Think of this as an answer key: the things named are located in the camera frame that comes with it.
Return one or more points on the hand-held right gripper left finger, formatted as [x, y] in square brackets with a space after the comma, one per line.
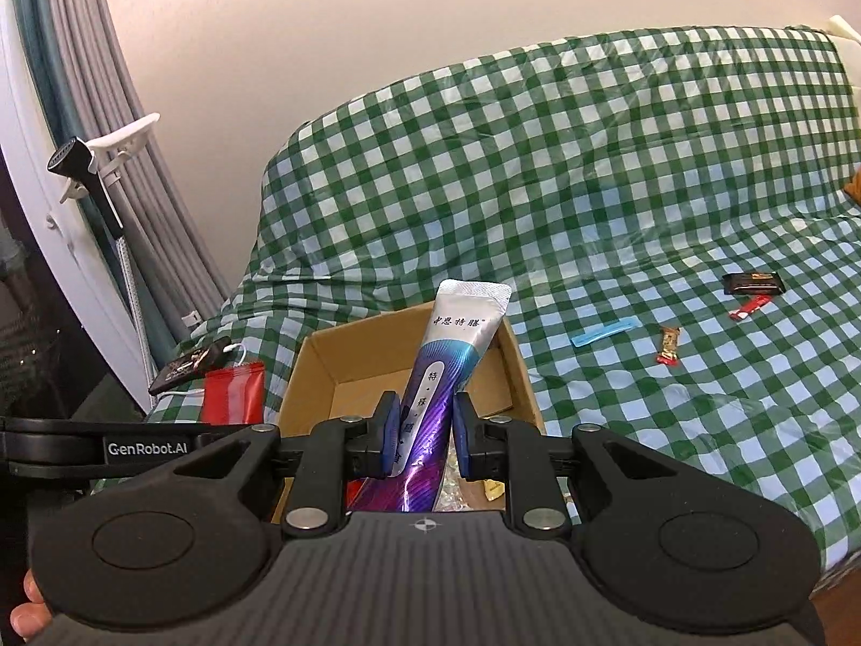
[389, 434]

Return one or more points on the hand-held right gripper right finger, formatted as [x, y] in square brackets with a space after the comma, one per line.
[463, 434]

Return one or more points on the clear plastic bag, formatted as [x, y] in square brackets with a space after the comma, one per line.
[461, 494]

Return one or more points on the purple toothpaste tube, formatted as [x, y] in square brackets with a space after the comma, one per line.
[447, 350]

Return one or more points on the cardboard box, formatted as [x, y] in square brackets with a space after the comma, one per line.
[326, 363]

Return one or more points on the red snack packet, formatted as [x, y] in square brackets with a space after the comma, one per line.
[232, 394]

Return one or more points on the person's left hand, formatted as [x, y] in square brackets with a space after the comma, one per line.
[33, 602]

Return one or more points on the phone with patterned case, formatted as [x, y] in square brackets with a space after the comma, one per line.
[185, 369]

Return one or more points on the small blue packet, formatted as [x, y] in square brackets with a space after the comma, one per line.
[604, 334]

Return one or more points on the small gold candy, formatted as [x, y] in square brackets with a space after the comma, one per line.
[668, 344]

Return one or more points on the green checkered blanket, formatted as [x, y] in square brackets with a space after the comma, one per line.
[572, 182]

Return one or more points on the black garment steamer head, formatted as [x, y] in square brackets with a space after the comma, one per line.
[74, 158]

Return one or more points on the small red white packet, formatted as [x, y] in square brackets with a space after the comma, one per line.
[750, 308]

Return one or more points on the white plastic hanger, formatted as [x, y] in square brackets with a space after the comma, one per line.
[124, 136]

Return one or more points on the black snack packet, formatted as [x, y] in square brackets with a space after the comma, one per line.
[753, 282]

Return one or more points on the grey curtain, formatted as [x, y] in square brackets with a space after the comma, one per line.
[114, 81]

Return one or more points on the orange pillow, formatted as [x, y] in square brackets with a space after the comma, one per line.
[854, 187]

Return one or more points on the white pillow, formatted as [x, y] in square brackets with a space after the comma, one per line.
[844, 25]

